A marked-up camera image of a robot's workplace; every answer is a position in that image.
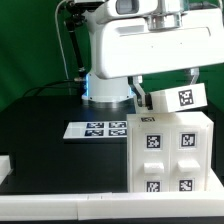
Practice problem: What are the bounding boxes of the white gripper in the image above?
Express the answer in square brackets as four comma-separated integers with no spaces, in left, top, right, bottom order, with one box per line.
[91,8,224,110]

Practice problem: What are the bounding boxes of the white wedge cabinet top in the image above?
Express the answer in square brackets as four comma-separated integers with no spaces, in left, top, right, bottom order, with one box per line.
[150,83,207,113]

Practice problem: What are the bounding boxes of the white cabinet body box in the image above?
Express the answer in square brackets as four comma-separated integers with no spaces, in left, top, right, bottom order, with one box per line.
[127,112,213,192]

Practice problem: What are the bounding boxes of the white cabinet door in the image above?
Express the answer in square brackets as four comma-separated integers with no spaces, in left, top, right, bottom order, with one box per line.
[132,128,170,192]
[170,126,207,192]

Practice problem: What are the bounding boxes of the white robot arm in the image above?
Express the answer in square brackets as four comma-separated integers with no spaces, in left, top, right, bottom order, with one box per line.
[65,0,224,104]

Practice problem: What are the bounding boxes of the white marker plate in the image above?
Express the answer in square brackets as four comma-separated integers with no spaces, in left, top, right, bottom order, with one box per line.
[63,121,127,140]

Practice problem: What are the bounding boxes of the white obstacle fence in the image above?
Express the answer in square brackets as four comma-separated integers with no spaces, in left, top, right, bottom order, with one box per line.
[0,150,224,222]

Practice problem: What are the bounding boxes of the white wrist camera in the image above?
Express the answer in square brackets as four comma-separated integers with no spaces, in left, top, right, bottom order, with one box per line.
[96,0,158,24]

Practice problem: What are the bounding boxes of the black cable bundle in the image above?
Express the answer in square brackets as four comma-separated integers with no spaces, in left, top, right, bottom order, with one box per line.
[21,79,84,98]

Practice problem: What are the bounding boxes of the white cable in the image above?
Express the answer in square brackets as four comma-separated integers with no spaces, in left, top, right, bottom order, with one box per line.
[54,0,71,81]

